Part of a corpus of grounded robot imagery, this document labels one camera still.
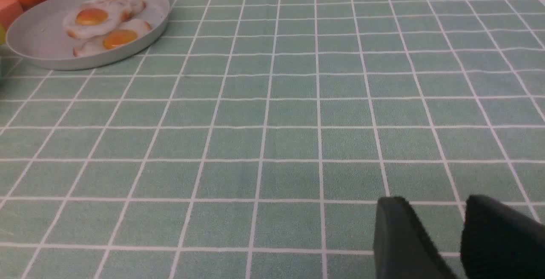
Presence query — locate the salmon pink block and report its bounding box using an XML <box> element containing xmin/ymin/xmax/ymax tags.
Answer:
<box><xmin>0</xmin><ymin>0</ymin><xmax>23</xmax><ymax>31</ymax></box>

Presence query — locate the fried egg front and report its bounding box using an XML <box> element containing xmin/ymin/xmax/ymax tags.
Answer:
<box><xmin>73</xmin><ymin>18</ymin><xmax>152</xmax><ymax>57</ymax></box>

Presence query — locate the fried egg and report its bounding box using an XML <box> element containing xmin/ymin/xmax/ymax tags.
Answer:
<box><xmin>62</xmin><ymin>0</ymin><xmax>147</xmax><ymax>40</ymax></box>
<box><xmin>73</xmin><ymin>18</ymin><xmax>152</xmax><ymax>57</ymax></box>

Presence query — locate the grey plate with eggs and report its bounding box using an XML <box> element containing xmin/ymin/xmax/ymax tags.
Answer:
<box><xmin>6</xmin><ymin>0</ymin><xmax>171</xmax><ymax>71</ymax></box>

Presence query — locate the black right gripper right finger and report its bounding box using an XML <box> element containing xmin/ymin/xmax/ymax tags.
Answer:
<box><xmin>461</xmin><ymin>194</ymin><xmax>545</xmax><ymax>279</ymax></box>

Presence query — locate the green checked tablecloth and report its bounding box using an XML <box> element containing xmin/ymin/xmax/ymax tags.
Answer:
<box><xmin>0</xmin><ymin>0</ymin><xmax>544</xmax><ymax>279</ymax></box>

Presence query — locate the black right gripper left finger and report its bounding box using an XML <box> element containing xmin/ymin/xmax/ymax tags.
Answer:
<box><xmin>373</xmin><ymin>197</ymin><xmax>457</xmax><ymax>279</ymax></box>

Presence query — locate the fried egg rear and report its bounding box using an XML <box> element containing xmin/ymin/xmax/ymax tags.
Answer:
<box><xmin>62</xmin><ymin>0</ymin><xmax>147</xmax><ymax>40</ymax></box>

